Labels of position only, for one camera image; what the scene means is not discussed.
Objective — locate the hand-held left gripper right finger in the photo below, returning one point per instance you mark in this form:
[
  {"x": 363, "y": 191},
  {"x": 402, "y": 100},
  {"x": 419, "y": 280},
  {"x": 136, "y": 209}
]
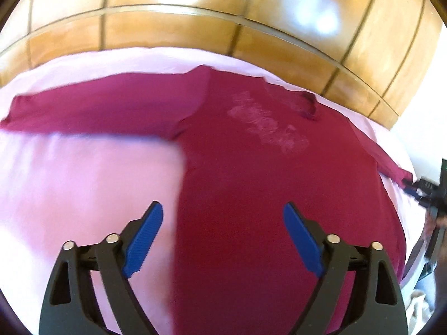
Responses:
[{"x": 302, "y": 237}]

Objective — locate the wooden panelled headboard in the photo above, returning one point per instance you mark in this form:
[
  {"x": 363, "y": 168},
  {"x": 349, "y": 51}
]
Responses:
[{"x": 216, "y": 14}]

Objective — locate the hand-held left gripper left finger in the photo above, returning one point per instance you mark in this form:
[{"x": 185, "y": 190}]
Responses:
[{"x": 146, "y": 237}]

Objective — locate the pink bed sheet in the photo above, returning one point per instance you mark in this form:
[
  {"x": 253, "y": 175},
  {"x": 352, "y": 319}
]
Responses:
[{"x": 80, "y": 188}]

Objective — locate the white cloth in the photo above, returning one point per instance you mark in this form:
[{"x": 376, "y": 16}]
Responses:
[{"x": 419, "y": 307}]

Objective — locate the maroon long-sleeve shirt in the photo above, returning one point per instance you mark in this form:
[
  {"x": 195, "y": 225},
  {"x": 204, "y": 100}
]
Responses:
[{"x": 244, "y": 167}]

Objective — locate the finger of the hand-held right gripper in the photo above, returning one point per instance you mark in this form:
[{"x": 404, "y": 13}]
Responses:
[
  {"x": 415, "y": 186},
  {"x": 423, "y": 202}
]

